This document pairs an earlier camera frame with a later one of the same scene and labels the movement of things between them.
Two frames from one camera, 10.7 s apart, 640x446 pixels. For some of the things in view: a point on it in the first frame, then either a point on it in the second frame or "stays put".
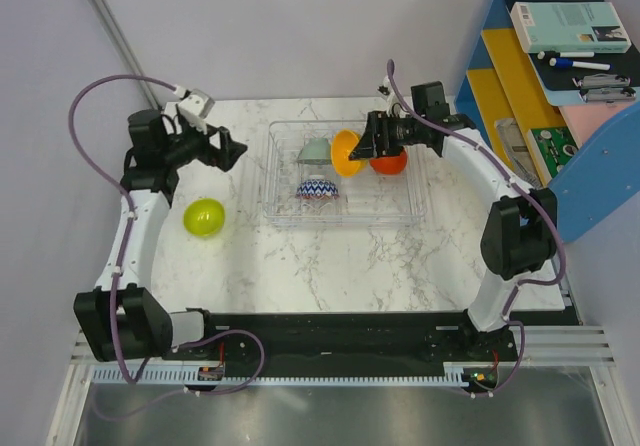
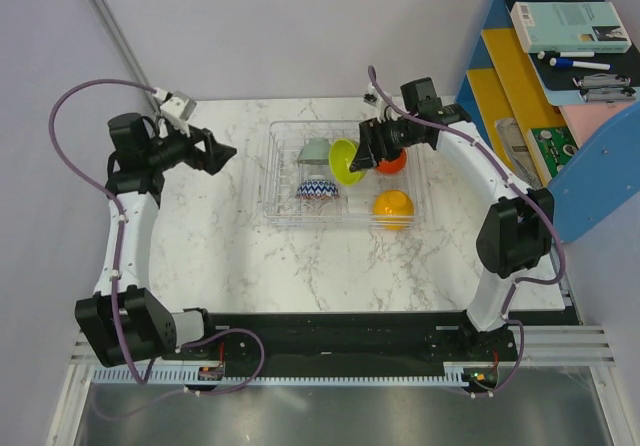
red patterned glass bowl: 317,188 stays put
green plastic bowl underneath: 203,217 to 341,153
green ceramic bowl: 316,151 stays put
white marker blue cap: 566,62 stays put
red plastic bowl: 390,164 stays put
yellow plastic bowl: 343,144 to 393,210
